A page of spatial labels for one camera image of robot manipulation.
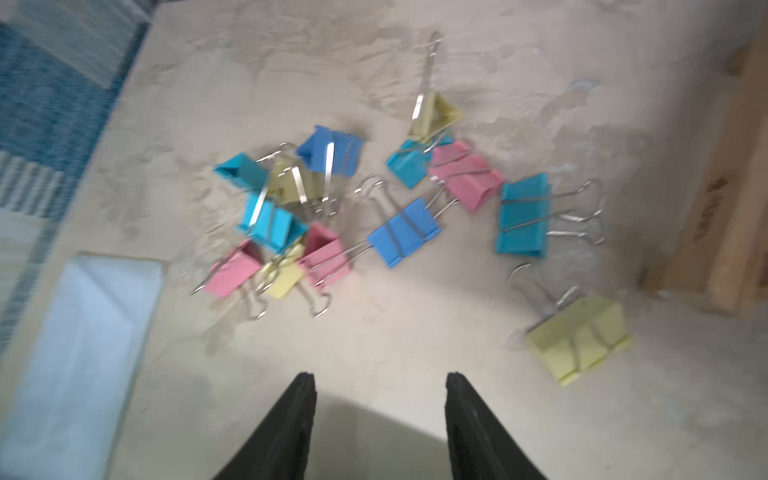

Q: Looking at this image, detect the pink binder clip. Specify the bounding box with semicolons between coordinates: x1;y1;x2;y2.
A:
191;240;263;298
428;140;505;212
297;222;372;318

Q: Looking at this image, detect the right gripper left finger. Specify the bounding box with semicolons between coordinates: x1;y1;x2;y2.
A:
215;372;317;479

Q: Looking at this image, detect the blue binder clip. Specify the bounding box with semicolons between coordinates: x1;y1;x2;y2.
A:
354;175;459;269
296;125;364;217

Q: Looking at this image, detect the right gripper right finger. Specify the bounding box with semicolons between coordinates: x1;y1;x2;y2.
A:
445;372;545;480

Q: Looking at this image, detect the teal binder clip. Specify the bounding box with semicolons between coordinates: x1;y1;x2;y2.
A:
495;172;606;259
237;191;308;254
385;132;454;189
213;142;297;194

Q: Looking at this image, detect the white paper document pouch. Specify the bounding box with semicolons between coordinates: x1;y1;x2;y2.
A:
1;254;165;479

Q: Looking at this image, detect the olive yellow binder clip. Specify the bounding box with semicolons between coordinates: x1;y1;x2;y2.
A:
408;31;463;143

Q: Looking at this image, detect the wooden easel stand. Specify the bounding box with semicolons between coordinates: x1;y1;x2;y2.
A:
642;27;767;316

